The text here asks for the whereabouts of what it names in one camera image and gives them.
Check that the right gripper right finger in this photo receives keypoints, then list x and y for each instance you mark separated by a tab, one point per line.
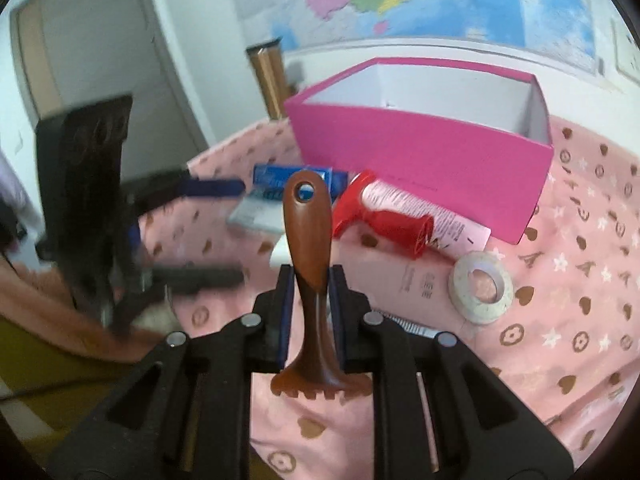
439	412

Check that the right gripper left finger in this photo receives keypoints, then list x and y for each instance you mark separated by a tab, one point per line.
183	412

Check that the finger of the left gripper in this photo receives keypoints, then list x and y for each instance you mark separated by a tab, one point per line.
196	278
176	183

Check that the blue white medicine box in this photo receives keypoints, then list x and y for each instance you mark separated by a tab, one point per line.
261	209

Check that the white tape roll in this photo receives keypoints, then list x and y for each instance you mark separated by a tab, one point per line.
480	288

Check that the brown wooden comb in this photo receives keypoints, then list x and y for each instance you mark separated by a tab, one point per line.
315	371

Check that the white pink printed tube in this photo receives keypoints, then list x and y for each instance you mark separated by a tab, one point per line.
453	235

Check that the pink lotion tube white cap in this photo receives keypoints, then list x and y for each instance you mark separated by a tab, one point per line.
414	293

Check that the red plastic handle tool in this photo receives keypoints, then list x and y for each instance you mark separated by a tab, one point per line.
412	235

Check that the left hand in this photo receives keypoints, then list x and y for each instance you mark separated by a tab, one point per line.
40	303

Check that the pink patterned cloth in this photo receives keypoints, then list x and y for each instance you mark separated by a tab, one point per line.
568	346

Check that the gold thermos cup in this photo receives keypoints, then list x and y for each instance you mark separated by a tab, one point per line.
266	61

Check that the white door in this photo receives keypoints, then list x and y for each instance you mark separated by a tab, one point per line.
73	52

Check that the pink cardboard box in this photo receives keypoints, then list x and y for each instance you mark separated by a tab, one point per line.
473	138

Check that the colourful wall map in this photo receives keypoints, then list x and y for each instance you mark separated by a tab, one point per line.
561	29

